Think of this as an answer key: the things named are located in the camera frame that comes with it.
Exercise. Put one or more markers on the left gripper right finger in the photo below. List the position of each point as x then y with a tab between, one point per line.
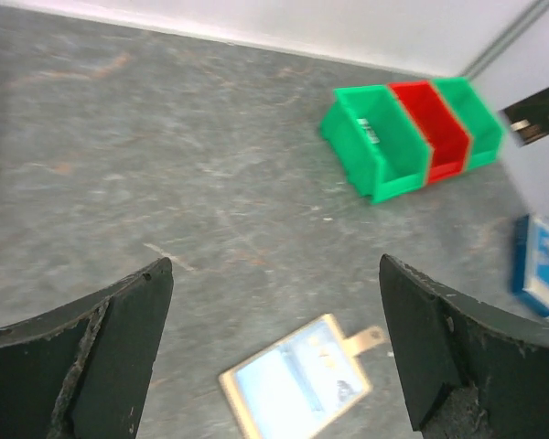
467	369

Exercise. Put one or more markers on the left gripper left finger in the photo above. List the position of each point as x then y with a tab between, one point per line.
82	370

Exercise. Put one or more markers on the blue razor package box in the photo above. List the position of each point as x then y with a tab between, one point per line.
530	270

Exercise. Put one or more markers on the red plastic bin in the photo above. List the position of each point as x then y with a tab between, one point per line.
444	133

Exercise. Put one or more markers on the left green plastic bin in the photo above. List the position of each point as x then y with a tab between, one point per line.
380	148

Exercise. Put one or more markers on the green plastic bin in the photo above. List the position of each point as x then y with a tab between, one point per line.
479	121
380	148

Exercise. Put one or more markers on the right green plastic bin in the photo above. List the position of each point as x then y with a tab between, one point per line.
479	121

